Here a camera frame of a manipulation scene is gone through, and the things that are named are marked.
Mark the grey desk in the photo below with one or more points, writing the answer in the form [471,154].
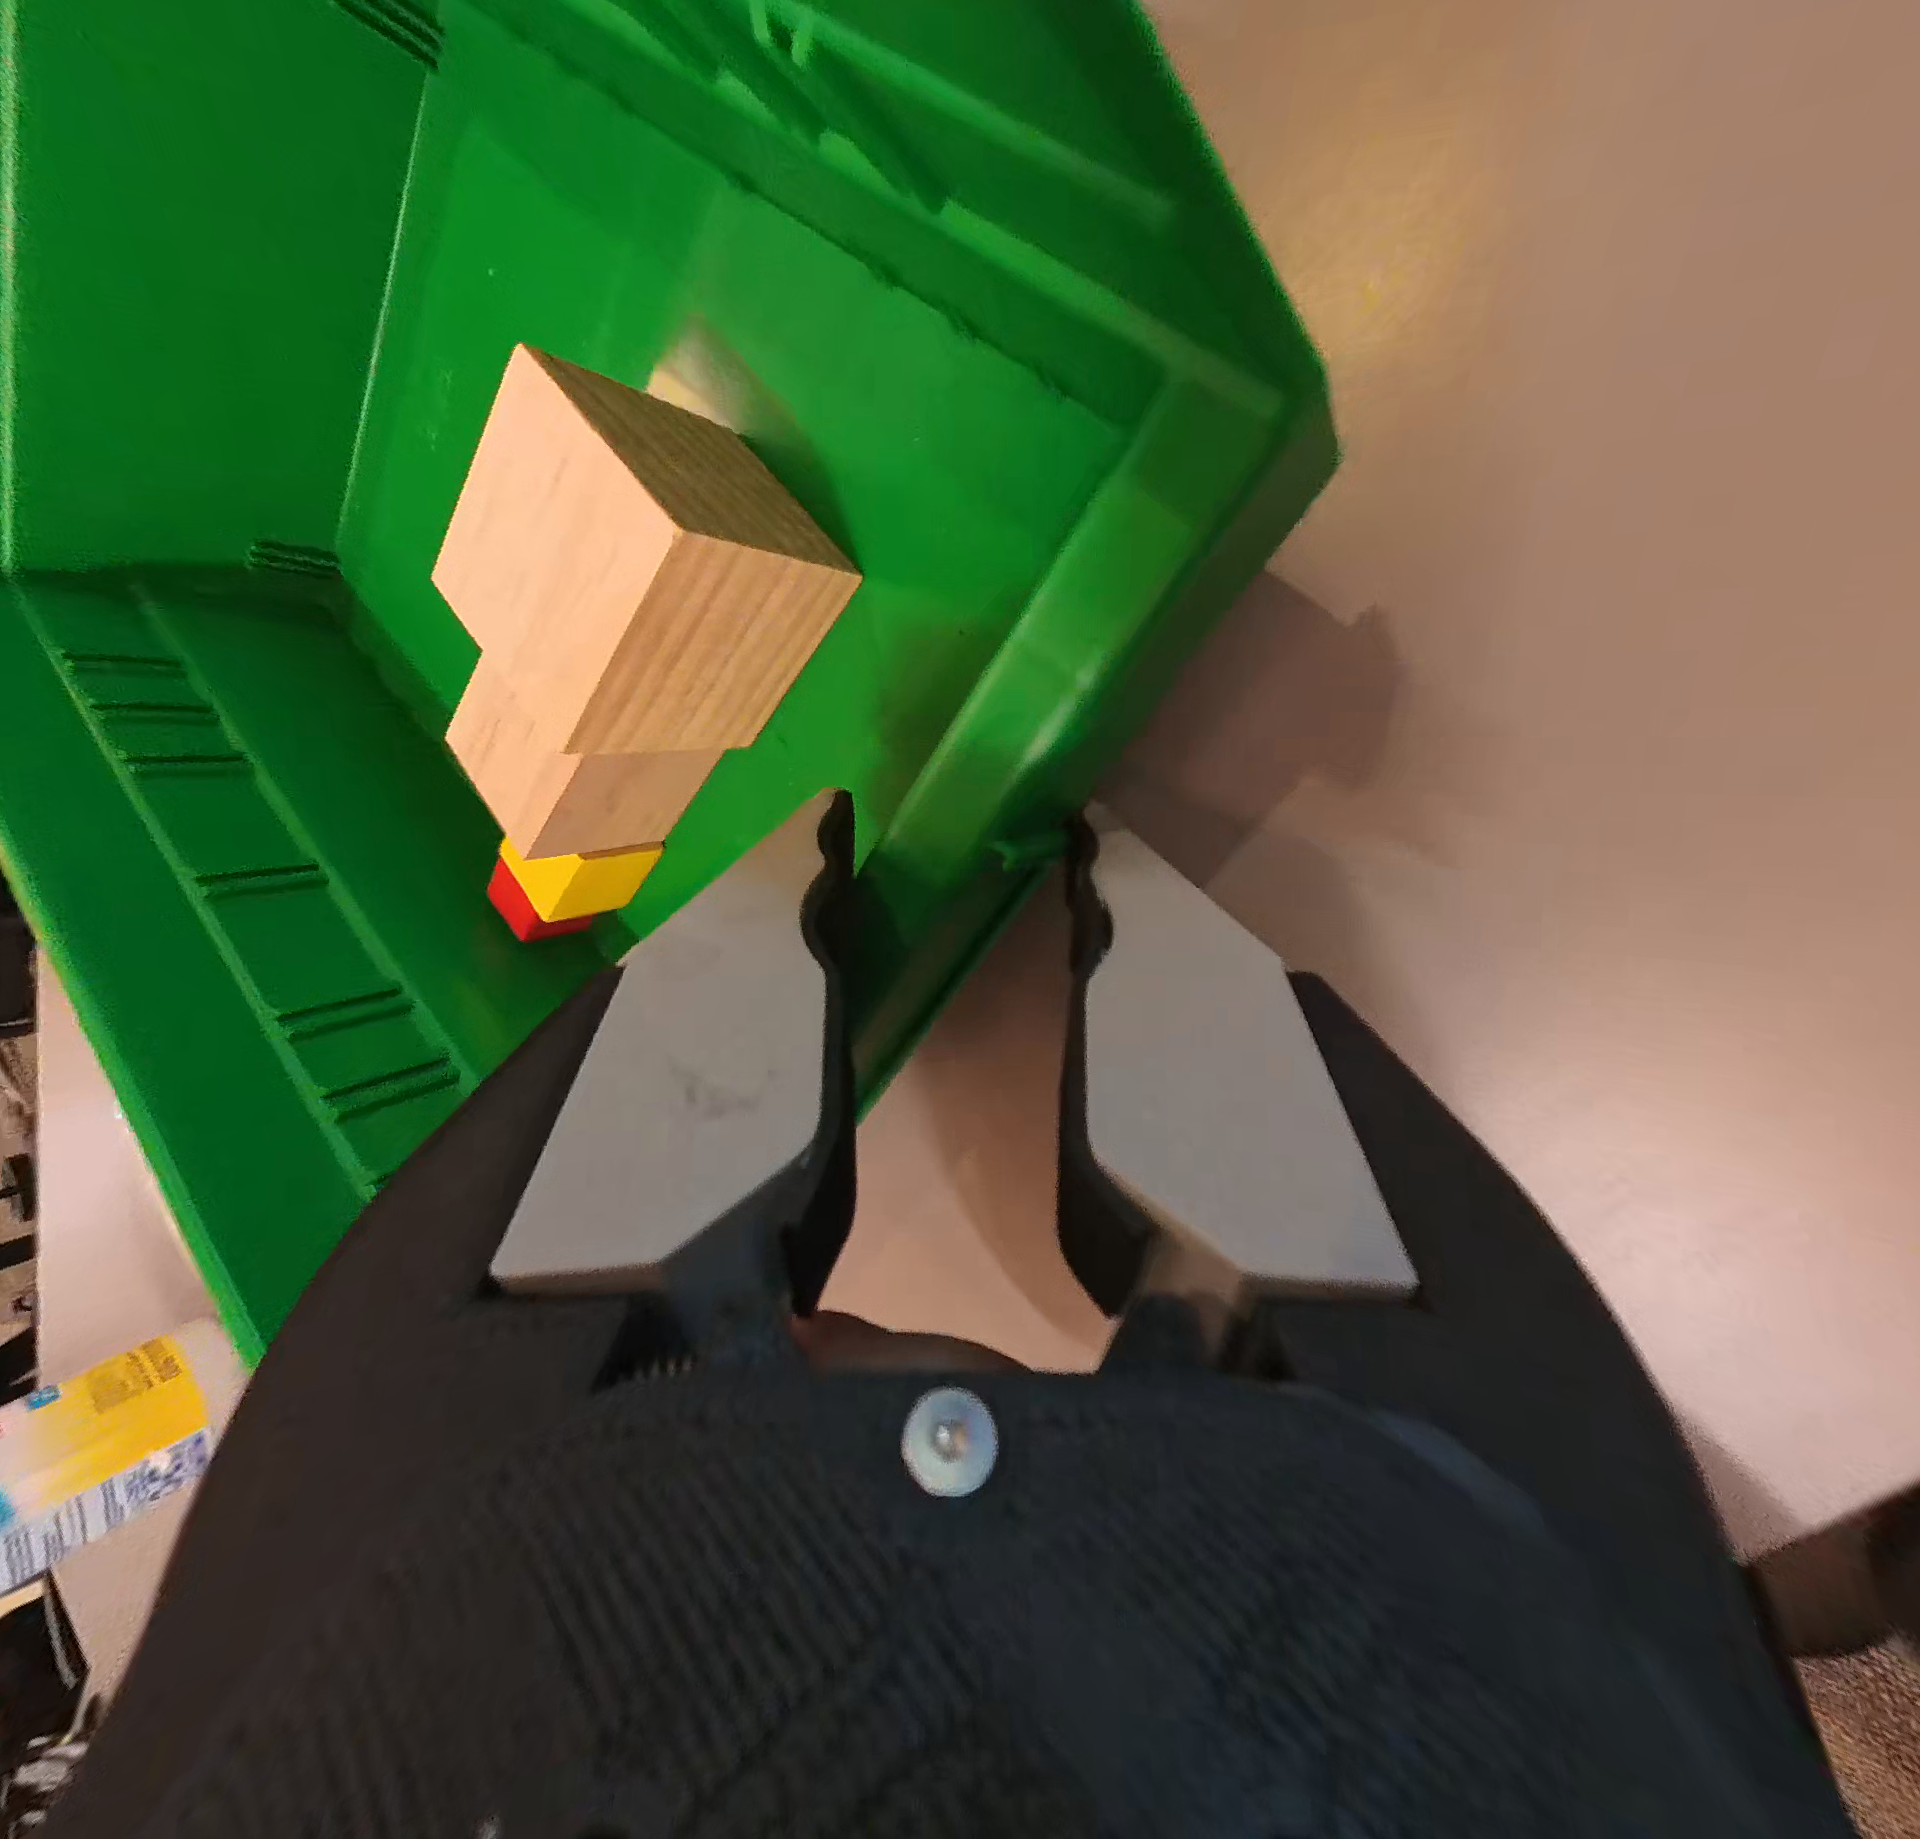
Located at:
[1575,670]

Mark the medium wooden cube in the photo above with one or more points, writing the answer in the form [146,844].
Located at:
[571,804]

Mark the small red cube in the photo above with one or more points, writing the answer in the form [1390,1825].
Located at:
[519,910]

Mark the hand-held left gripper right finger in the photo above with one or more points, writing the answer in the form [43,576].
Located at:
[1231,1120]

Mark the small yellow cube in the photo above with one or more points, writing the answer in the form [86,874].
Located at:
[584,882]

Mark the green plastic bin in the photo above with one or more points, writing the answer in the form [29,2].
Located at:
[224,218]

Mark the large wooden cube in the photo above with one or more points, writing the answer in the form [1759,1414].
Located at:
[631,548]

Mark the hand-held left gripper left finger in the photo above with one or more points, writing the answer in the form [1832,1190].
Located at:
[674,1104]

